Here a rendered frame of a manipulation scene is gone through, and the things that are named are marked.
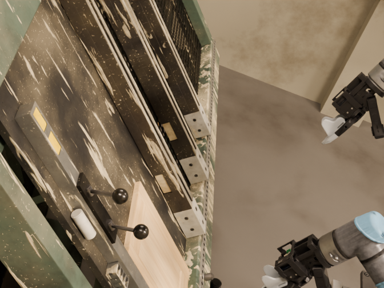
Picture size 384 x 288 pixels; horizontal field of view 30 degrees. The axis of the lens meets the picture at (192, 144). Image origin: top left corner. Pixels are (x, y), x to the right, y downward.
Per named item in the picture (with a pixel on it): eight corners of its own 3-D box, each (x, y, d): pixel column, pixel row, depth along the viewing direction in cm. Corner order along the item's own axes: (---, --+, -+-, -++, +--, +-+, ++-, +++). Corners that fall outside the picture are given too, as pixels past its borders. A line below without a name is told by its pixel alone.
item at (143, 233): (106, 235, 178) (146, 244, 170) (99, 224, 176) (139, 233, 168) (114, 224, 181) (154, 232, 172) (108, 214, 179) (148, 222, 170)
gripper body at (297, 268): (275, 248, 175) (314, 227, 168) (297, 270, 177) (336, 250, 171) (271, 270, 168) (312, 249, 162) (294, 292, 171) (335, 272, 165)
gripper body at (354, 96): (330, 101, 197) (362, 70, 193) (352, 122, 197) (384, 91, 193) (329, 106, 190) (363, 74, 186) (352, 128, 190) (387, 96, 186)
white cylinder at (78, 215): (69, 218, 169) (84, 241, 173) (80, 215, 168) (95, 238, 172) (71, 210, 171) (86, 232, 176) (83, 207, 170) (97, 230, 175)
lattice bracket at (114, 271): (116, 292, 183) (127, 290, 183) (105, 275, 180) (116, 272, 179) (119, 280, 187) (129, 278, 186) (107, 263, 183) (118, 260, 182)
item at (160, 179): (163, 194, 239) (171, 191, 238) (154, 176, 234) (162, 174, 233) (164, 187, 241) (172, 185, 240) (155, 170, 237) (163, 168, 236)
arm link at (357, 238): (390, 247, 156) (368, 215, 156) (349, 268, 161) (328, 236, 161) (397, 234, 162) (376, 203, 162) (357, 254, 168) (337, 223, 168)
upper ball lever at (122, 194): (84, 201, 172) (124, 208, 164) (77, 190, 170) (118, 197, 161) (94, 190, 174) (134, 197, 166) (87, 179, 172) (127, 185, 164)
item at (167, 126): (170, 141, 261) (178, 139, 261) (162, 124, 257) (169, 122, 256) (170, 136, 264) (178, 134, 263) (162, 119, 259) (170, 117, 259)
